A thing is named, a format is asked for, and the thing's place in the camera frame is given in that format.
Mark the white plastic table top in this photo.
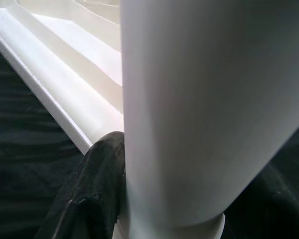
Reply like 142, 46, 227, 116
0, 0, 127, 155

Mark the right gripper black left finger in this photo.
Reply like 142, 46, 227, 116
34, 131, 127, 239

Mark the white plastic table leg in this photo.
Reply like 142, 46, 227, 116
114, 0, 299, 239

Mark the black cloth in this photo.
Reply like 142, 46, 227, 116
0, 37, 299, 239

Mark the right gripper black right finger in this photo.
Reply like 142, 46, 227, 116
225, 161, 299, 239

